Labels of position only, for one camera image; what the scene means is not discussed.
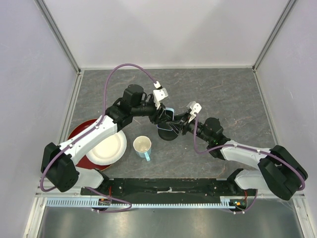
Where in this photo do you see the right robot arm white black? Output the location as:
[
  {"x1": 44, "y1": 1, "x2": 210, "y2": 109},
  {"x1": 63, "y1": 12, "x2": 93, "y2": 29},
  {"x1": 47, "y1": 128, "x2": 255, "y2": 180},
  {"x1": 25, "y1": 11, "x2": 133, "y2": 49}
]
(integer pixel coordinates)
[{"x1": 166, "y1": 110, "x2": 308, "y2": 200}]

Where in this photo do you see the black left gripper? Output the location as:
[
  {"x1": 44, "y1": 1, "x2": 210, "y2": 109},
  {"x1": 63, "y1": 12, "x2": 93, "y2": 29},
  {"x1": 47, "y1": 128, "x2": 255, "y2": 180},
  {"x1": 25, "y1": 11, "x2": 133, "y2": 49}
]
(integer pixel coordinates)
[{"x1": 132, "y1": 97, "x2": 171, "y2": 125}]

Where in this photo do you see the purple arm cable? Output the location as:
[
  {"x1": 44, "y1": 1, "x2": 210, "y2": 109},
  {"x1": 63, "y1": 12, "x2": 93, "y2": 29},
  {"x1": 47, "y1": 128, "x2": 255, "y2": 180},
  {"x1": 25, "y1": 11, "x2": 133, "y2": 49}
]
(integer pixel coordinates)
[
  {"x1": 39, "y1": 63, "x2": 133, "y2": 214},
  {"x1": 194, "y1": 113, "x2": 306, "y2": 215}
]

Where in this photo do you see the phone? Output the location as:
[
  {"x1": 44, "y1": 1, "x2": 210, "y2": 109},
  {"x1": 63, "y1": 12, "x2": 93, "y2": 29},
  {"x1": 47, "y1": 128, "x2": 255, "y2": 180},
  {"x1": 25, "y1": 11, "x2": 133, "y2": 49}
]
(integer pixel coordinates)
[{"x1": 157, "y1": 108, "x2": 174, "y2": 131}]

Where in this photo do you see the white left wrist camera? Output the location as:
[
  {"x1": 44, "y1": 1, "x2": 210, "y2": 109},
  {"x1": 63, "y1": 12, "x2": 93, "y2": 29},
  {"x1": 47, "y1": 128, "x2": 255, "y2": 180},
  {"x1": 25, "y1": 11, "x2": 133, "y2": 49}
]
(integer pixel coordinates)
[{"x1": 153, "y1": 81, "x2": 168, "y2": 110}]

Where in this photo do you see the light blue cable duct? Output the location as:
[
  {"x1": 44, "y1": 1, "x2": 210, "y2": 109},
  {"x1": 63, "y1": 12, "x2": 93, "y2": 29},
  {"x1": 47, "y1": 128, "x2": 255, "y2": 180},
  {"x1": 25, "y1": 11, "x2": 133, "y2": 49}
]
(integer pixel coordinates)
[{"x1": 46, "y1": 197, "x2": 245, "y2": 209}]

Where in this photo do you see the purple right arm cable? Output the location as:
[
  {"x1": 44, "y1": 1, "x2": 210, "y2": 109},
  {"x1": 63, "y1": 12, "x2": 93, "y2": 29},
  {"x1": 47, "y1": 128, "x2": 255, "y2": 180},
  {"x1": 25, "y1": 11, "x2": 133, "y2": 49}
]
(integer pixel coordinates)
[{"x1": 194, "y1": 113, "x2": 306, "y2": 215}]

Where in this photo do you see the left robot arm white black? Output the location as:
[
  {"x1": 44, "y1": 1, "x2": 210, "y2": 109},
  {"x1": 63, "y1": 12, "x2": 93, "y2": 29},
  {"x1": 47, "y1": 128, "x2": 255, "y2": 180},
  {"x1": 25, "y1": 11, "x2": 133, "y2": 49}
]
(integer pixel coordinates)
[{"x1": 40, "y1": 82, "x2": 168, "y2": 195}]

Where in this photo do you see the white paper plate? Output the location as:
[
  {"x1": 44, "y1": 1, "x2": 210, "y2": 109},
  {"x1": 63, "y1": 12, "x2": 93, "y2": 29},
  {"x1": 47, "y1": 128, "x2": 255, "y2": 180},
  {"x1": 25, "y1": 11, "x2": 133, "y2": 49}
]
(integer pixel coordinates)
[{"x1": 86, "y1": 131, "x2": 127, "y2": 166}]

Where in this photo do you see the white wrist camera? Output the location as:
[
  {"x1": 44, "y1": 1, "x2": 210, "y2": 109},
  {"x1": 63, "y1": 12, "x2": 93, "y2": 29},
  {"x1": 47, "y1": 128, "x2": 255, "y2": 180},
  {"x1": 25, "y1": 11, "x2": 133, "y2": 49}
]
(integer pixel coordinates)
[
  {"x1": 187, "y1": 101, "x2": 202, "y2": 117},
  {"x1": 153, "y1": 81, "x2": 168, "y2": 110}
]

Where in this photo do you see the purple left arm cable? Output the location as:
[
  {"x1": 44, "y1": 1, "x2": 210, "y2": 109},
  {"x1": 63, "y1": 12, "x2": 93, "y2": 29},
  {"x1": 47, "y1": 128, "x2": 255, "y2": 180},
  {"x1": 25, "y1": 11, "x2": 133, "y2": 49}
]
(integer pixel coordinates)
[{"x1": 39, "y1": 63, "x2": 133, "y2": 214}]

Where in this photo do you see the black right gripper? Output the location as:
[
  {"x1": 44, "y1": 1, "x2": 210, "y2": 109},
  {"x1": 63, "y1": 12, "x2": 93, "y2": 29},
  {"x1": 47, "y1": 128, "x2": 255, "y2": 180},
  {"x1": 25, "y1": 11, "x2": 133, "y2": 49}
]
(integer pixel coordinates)
[{"x1": 165, "y1": 111, "x2": 211, "y2": 144}]

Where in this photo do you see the light blue mug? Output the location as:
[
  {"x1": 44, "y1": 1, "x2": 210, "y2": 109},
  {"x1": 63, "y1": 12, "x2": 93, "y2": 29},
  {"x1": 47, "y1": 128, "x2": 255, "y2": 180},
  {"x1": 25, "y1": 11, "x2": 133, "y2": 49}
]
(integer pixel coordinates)
[{"x1": 133, "y1": 136, "x2": 152, "y2": 162}]

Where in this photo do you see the black phone stand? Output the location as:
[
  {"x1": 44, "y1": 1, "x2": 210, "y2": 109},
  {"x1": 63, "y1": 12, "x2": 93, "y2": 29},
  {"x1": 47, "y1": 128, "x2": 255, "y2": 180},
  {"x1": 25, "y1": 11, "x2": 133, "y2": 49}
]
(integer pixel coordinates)
[{"x1": 158, "y1": 128, "x2": 178, "y2": 141}]

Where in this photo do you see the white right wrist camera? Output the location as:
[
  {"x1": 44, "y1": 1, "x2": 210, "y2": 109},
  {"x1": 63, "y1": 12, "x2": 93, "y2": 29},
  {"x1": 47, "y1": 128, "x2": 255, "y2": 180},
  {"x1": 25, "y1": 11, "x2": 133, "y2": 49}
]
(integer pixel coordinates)
[{"x1": 187, "y1": 101, "x2": 202, "y2": 117}]

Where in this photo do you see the red round plate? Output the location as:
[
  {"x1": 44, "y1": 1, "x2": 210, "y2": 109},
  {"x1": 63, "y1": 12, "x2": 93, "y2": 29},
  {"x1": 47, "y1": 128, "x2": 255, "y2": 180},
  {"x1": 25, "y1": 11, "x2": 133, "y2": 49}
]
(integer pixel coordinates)
[{"x1": 67, "y1": 119, "x2": 112, "y2": 172}]

